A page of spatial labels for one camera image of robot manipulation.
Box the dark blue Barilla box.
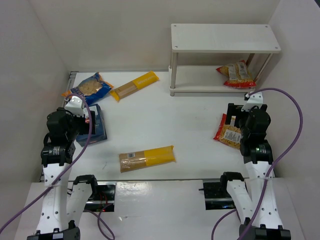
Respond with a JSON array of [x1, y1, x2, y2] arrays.
[[76, 103, 108, 147]]

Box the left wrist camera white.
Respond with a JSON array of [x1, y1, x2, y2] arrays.
[[64, 96, 87, 118]]

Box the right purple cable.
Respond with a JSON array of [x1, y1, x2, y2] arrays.
[[211, 87, 304, 240]]

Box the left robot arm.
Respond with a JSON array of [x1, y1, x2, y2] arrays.
[[27, 107, 97, 240]]

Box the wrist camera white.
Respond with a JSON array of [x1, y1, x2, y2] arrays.
[[64, 96, 87, 118], [241, 92, 263, 112]]

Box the yellow spaghetti pack far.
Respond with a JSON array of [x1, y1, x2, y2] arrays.
[[109, 71, 159, 102]]

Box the red fusilli pasta bag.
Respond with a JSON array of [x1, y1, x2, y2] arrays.
[[213, 113, 241, 150]]

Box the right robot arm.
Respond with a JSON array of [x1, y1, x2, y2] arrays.
[[220, 103, 292, 240]]

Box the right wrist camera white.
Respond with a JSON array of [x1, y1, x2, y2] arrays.
[[241, 92, 263, 112]]

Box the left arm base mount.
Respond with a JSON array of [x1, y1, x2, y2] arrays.
[[67, 181, 116, 214]]

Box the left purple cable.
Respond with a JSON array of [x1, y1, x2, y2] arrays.
[[0, 93, 116, 240]]

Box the yellow spaghetti pack near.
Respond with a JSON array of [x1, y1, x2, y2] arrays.
[[119, 145, 176, 173]]

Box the blue orecchiette pasta bag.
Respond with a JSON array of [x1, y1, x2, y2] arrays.
[[61, 72, 114, 106]]

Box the purple cable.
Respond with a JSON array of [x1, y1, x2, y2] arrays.
[[211, 87, 304, 240], [0, 93, 116, 240]]

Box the red fusilli bag on shelf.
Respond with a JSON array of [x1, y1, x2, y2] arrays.
[[216, 60, 256, 89]]

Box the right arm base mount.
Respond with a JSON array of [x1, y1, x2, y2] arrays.
[[198, 181, 236, 211]]

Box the yellow spaghetti pack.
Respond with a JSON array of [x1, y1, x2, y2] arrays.
[[109, 71, 159, 102], [119, 145, 176, 173]]

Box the white two-tier shelf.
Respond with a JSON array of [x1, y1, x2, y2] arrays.
[[168, 23, 281, 96]]

